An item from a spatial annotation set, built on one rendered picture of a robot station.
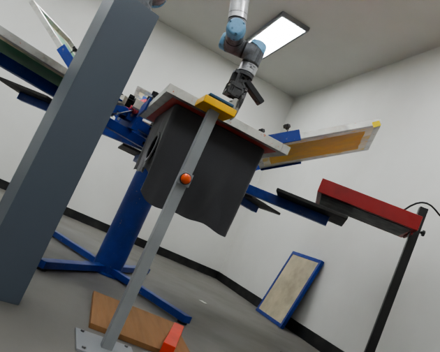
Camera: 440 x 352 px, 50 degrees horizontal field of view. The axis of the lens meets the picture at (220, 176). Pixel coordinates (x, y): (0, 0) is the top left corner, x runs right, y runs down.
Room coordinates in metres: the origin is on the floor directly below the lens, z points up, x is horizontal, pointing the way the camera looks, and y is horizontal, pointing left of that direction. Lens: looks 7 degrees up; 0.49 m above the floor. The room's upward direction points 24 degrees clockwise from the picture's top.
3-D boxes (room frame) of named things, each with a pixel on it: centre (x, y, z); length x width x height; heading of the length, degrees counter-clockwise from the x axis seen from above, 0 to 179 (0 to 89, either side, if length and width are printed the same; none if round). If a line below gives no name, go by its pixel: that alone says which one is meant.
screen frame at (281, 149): (2.27, 0.16, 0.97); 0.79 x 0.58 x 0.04; 16
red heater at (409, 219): (2.94, -0.93, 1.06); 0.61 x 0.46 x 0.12; 76
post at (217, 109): (1.69, 0.12, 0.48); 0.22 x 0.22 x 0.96; 16
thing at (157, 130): (2.17, 0.32, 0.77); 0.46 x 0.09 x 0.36; 16
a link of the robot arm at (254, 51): (1.90, 0.08, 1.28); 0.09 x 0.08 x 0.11; 89
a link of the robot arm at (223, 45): (1.89, 0.18, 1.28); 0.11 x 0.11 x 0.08; 89
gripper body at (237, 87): (1.90, 0.08, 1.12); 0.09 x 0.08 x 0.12; 106
